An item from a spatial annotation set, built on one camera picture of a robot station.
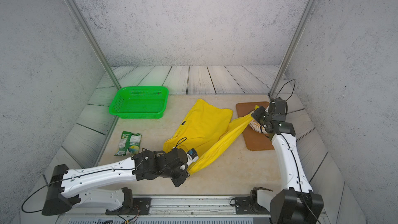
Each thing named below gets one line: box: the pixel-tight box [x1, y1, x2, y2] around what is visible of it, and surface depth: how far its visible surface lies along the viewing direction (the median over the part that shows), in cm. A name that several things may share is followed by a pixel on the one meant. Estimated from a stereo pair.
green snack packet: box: [114, 130, 142, 157], surface depth 95 cm
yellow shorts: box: [163, 99, 260, 175], surface depth 101 cm
